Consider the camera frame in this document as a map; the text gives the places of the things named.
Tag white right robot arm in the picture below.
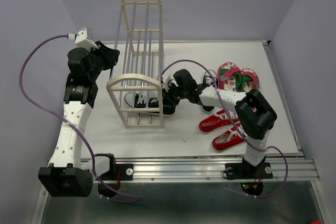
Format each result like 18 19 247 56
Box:
161 69 277 177

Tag pink flip-flop right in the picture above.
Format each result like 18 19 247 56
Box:
238 68 260 92

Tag red sneaker upper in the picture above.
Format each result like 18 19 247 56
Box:
198 110 239 133

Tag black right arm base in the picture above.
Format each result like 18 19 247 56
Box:
222 159 274 198

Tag red sneaker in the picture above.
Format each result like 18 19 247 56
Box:
198 110 239 133
212 127 245 151

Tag black sneaker white laces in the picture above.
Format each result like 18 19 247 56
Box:
124 92 175 116

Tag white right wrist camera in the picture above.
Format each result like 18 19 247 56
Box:
161 74 175 90

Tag pink flip-flop left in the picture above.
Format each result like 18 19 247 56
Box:
217 62 241 92

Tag beige chrome shoe shelf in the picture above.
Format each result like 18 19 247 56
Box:
106 0 164 129

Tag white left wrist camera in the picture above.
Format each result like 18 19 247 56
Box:
68 27 98 51

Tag red sneaker lower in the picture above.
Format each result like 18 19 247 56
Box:
212 127 245 151

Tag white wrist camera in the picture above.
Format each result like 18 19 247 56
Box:
161 74 175 90
68 27 98 51

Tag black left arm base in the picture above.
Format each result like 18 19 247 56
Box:
94 153 134 191

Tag aluminium mounting rail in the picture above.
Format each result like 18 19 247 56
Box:
117 157 320 184

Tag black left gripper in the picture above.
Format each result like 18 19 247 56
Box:
87 40 121 80

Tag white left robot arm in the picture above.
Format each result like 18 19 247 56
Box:
38 41 120 197

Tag pink flip-flop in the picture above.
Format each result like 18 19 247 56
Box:
238 68 260 92
217 62 241 92

